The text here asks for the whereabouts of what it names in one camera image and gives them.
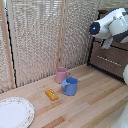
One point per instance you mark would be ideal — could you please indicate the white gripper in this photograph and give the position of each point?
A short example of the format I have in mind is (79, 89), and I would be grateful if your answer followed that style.
(107, 43)

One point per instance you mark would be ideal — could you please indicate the pink mug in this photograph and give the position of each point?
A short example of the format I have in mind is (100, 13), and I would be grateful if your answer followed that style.
(61, 75)

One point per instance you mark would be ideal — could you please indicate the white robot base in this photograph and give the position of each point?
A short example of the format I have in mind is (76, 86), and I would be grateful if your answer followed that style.
(121, 118)

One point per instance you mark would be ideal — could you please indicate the brown drawer cabinet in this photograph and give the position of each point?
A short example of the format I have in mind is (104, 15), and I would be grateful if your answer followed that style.
(110, 68)

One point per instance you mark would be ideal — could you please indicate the woven folding screen panel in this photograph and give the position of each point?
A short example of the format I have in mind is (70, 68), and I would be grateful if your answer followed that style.
(36, 36)
(2, 50)
(76, 33)

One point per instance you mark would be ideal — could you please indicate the blue mug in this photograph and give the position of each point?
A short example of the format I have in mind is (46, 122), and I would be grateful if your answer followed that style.
(70, 87)

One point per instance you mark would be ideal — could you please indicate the yellow block with white dots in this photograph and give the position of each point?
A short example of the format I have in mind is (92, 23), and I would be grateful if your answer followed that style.
(52, 94)

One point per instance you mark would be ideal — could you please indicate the white plate with floral rim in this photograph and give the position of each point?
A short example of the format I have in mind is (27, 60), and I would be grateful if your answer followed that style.
(14, 113)

